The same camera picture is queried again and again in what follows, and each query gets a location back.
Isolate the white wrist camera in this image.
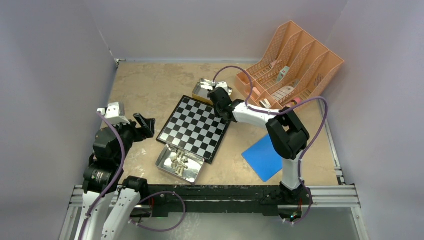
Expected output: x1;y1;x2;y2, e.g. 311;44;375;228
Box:
96;102;130;126
213;81;233;96

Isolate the white chess pieces pile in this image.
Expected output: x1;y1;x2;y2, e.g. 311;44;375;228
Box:
170;149;189;177

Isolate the yellow metal tin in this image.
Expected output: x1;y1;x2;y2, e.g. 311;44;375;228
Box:
192;78;215;105

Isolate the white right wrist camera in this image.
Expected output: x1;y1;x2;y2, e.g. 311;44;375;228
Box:
213;81;233;96

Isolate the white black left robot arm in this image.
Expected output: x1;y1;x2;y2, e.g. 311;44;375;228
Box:
75;109;156;240

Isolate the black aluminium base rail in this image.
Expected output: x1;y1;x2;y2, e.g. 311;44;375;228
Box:
59;183;369;240

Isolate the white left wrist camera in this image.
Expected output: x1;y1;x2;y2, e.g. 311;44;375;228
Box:
96;102;130;126

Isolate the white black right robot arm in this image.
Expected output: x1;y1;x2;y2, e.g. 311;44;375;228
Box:
207;87;310;204

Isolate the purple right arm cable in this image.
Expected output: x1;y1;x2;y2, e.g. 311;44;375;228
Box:
211;65;329;225

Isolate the black white chess board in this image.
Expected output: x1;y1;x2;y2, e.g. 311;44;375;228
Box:
156;95;231;164

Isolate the blue mat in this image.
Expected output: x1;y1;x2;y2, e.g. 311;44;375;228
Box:
241;134;283;182

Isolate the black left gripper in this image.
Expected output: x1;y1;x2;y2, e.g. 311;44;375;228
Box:
107;112;154;164

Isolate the pink desk file organizer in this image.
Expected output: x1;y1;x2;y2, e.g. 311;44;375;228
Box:
234;21;344;110

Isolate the silver lilac metal tin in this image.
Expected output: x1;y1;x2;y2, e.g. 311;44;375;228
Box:
155;144;205;185

